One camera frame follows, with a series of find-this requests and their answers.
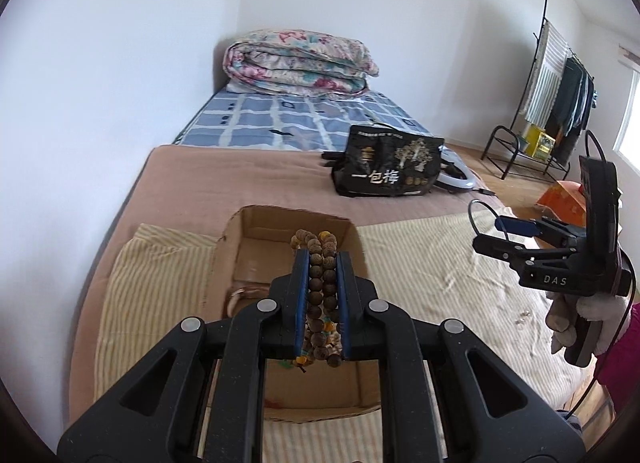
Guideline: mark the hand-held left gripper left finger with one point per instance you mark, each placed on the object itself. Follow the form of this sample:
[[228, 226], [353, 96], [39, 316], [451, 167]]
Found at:
[[300, 293]]

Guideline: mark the person's right forearm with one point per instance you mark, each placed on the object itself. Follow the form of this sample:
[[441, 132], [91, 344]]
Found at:
[[625, 363]]

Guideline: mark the black clothes rack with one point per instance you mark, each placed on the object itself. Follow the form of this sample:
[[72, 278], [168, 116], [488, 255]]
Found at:
[[500, 143]]

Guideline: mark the cardboard box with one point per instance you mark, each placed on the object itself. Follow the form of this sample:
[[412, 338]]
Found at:
[[260, 253]]

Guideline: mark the yellow box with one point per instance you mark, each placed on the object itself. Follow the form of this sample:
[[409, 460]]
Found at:
[[541, 142]]

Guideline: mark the yellow striped cloth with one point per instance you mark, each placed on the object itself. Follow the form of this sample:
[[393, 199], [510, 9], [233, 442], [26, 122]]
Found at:
[[440, 263]]

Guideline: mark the person's right hand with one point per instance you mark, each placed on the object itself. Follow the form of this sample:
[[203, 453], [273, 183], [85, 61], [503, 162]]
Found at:
[[560, 320]]

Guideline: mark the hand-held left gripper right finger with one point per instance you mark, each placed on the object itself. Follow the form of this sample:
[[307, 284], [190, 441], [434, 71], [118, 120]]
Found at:
[[344, 293]]

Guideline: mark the orange covered cabinet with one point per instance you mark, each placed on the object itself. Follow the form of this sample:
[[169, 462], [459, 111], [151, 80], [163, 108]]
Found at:
[[562, 200]]

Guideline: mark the small silver earrings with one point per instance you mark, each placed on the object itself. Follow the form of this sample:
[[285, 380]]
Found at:
[[525, 317]]

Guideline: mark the dark hanging clothes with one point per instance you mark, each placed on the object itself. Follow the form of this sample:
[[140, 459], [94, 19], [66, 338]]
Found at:
[[570, 103]]

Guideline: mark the brown blanket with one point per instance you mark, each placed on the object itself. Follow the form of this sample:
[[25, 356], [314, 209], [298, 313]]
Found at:
[[225, 178]]

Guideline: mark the black bangle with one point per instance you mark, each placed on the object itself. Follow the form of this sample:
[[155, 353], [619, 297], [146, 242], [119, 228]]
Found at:
[[470, 215]]

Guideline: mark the folded floral quilt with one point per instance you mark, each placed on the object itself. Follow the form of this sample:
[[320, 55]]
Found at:
[[300, 63]]

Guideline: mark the black printed bag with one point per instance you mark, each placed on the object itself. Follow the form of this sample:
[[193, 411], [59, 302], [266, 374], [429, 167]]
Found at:
[[385, 163]]

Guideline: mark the window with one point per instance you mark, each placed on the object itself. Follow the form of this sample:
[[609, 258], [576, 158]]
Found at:
[[631, 113]]

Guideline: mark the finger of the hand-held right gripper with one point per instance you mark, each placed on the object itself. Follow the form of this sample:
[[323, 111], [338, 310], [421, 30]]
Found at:
[[517, 225], [495, 247]]

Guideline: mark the striped hanging towel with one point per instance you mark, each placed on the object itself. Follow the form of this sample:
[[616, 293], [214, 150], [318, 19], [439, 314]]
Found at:
[[545, 78]]

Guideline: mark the blue plaid mattress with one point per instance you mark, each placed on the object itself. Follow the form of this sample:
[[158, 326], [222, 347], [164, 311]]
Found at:
[[280, 118]]

